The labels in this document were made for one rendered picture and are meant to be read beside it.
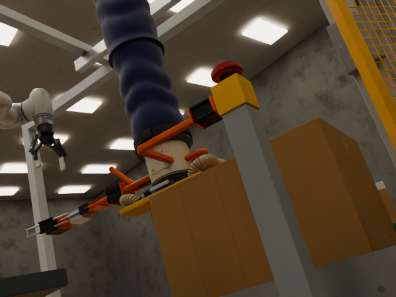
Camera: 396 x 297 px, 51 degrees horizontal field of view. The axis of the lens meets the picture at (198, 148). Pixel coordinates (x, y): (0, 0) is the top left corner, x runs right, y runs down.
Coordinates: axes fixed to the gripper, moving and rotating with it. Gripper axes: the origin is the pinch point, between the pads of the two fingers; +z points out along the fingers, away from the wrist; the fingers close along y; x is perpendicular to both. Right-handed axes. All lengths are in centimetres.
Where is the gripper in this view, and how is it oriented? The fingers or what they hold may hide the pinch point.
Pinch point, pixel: (50, 166)
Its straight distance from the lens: 206.9
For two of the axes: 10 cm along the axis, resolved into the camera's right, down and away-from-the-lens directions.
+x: -7.9, 4.0, 4.6
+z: 2.6, 9.0, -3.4
